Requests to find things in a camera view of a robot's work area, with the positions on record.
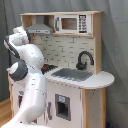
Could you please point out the black toy faucet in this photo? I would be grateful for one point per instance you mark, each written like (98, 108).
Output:
(82, 61)

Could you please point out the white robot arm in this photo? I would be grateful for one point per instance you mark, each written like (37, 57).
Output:
(27, 72)

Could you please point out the grey cupboard door handle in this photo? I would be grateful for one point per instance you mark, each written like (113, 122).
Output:
(49, 111)

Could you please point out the white microwave door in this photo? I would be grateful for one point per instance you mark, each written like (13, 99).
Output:
(73, 24)

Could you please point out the wooden toy kitchen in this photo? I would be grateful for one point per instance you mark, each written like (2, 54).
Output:
(87, 98)

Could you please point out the grey ice dispenser panel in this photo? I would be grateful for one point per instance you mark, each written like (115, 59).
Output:
(62, 105)

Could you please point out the black toy stovetop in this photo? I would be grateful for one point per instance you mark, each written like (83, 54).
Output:
(47, 68)

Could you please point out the grey range hood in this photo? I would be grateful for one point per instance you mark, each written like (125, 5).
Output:
(40, 29)

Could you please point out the grey toy sink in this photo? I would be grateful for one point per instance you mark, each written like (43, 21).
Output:
(72, 74)

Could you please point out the oven door with window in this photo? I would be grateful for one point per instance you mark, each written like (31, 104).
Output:
(20, 97)

